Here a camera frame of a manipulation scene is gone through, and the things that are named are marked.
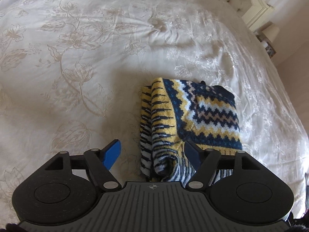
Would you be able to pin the cream floral bedspread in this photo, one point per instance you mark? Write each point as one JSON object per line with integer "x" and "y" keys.
{"x": 72, "y": 73}

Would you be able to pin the navy yellow patterned knit sweater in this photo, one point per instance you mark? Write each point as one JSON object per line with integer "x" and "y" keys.
{"x": 175, "y": 111}

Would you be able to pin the picture frame right nightstand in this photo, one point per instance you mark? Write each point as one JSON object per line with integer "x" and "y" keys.
{"x": 270, "y": 51}

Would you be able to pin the white cylinder device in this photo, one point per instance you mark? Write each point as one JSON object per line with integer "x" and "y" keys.
{"x": 264, "y": 44}

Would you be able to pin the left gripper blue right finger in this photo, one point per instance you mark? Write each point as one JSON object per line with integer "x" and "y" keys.
{"x": 205, "y": 164}

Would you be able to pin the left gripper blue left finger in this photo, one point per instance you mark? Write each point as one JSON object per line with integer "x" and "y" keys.
{"x": 99, "y": 162}

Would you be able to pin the right beige table lamp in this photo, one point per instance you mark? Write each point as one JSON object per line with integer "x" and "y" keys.
{"x": 271, "y": 32}

